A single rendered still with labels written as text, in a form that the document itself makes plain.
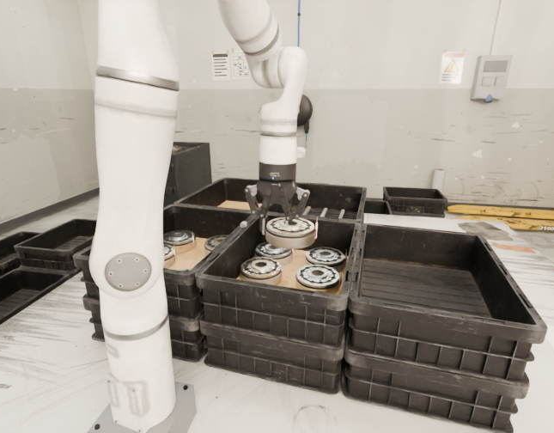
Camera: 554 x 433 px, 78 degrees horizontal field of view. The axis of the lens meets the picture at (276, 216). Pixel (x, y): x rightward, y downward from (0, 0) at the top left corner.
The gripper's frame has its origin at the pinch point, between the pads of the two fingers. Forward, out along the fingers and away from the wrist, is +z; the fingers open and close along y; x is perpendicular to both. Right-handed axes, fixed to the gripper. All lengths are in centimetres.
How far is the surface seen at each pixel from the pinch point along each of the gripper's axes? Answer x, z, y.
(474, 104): 346, -26, 132
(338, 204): 65, 13, 11
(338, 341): -11.7, 17.1, 15.2
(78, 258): -10.5, 7.7, -41.2
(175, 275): -12.1, 7.6, -17.4
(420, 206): 176, 42, 63
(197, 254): 15.8, 16.9, -26.2
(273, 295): -13.3, 8.1, 2.8
